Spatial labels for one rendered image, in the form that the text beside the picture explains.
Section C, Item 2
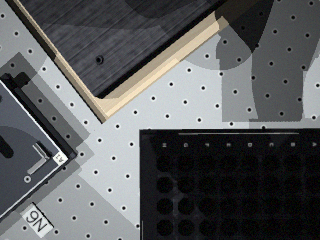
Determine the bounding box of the white label reading 9n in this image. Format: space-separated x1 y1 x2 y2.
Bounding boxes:
20 203 54 238

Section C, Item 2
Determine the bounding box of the grey perforated breadboard table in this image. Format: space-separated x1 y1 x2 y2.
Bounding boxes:
0 0 320 240

